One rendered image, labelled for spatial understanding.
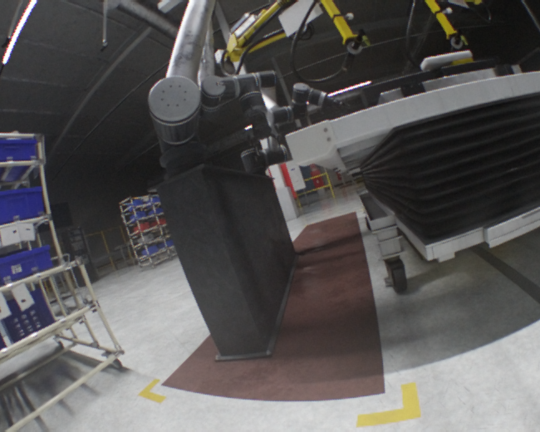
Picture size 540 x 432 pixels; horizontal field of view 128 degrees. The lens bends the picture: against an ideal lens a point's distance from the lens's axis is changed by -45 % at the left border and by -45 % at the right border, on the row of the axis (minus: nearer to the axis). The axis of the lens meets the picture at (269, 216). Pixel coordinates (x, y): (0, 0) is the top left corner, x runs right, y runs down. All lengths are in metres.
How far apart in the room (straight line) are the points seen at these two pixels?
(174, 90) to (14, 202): 1.26
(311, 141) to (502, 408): 0.93
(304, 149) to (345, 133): 0.12
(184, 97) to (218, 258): 0.65
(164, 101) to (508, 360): 1.43
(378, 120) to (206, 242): 0.79
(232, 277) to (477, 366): 1.00
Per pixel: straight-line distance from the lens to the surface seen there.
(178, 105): 0.89
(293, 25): 1.92
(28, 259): 1.55
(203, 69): 1.34
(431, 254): 0.76
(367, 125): 0.68
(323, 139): 0.67
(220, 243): 1.01
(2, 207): 1.75
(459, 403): 0.83
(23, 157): 1.91
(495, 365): 0.93
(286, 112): 1.69
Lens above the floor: 0.68
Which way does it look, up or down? 3 degrees down
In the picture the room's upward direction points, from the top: 18 degrees counter-clockwise
